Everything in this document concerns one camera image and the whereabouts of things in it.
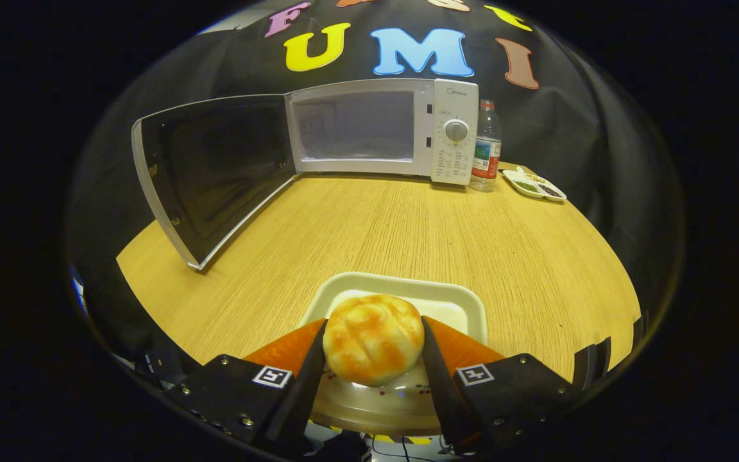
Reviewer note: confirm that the white microwave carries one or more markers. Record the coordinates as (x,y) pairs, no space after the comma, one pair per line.
(453,160)

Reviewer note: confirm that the round golden bread bun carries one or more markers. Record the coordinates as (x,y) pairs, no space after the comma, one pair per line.
(373,337)

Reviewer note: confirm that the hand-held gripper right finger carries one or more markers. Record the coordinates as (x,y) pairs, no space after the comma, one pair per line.
(446,398)

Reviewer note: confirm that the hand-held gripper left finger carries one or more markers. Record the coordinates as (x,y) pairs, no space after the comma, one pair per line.
(302,398)

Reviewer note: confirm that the clear plastic water bottle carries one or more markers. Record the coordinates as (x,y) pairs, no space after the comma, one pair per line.
(486,154)

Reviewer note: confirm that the divided white dish with beans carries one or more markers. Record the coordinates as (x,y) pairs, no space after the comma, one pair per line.
(536,187)

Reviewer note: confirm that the white square plate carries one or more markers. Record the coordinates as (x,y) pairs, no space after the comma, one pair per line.
(446,305)

